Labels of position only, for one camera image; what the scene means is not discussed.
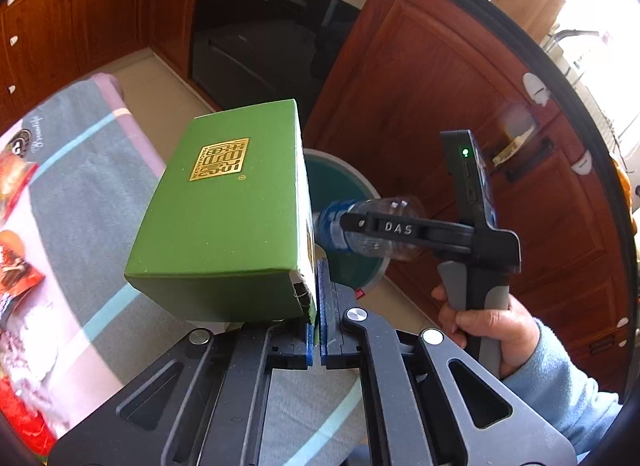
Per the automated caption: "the red snack packet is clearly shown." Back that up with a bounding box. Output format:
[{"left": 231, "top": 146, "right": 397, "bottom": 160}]
[{"left": 0, "top": 381, "right": 57, "bottom": 447}]

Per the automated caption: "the orange snack packet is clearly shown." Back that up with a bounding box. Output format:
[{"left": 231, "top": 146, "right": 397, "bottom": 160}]
[
  {"left": 0, "top": 230, "right": 46, "bottom": 319},
  {"left": 0, "top": 155, "right": 40, "bottom": 224}
]

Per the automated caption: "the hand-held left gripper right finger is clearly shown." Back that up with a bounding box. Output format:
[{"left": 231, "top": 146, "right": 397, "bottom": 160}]
[{"left": 317, "top": 258, "right": 576, "bottom": 466}]

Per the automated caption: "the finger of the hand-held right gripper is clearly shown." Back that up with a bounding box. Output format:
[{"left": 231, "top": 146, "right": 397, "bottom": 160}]
[{"left": 340, "top": 211, "right": 473, "bottom": 253}]

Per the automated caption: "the plaid tablecloth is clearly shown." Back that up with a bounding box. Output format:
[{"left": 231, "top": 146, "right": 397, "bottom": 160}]
[{"left": 0, "top": 72, "right": 371, "bottom": 466}]

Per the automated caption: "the clear plastic bag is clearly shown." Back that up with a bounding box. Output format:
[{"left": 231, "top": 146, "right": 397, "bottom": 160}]
[{"left": 491, "top": 103, "right": 539, "bottom": 167}]

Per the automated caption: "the built-in black oven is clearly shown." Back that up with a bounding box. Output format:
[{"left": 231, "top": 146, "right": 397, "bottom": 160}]
[{"left": 189, "top": 0, "right": 382, "bottom": 111}]

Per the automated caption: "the wooden cabinet row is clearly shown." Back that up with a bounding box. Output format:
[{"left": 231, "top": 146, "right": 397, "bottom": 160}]
[{"left": 0, "top": 0, "right": 201, "bottom": 119}]

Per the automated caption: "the person's right hand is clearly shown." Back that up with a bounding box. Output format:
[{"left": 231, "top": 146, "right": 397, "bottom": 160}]
[{"left": 431, "top": 283, "right": 543, "bottom": 379}]

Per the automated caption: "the teal round bin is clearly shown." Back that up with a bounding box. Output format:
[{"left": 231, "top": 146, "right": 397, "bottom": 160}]
[{"left": 302, "top": 148, "right": 386, "bottom": 294}]

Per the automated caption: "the clear plastic bottle blue label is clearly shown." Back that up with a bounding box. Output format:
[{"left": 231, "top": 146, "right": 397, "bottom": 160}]
[{"left": 313, "top": 194, "right": 426, "bottom": 263}]

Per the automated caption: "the wooden sink cabinet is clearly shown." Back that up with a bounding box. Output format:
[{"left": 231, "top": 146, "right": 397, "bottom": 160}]
[{"left": 305, "top": 0, "right": 637, "bottom": 397}]

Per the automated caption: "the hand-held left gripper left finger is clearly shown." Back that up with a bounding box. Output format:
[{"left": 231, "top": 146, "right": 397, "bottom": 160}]
[{"left": 50, "top": 318, "right": 317, "bottom": 466}]

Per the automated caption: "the green cardboard box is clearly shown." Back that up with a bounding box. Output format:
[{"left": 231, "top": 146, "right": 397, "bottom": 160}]
[{"left": 123, "top": 99, "right": 317, "bottom": 323}]

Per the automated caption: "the metal faucet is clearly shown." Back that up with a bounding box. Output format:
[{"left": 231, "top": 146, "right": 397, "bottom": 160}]
[{"left": 544, "top": 28, "right": 601, "bottom": 54}]

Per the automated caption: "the person's right forearm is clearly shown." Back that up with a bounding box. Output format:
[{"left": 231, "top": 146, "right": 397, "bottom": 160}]
[{"left": 502, "top": 318, "right": 623, "bottom": 457}]

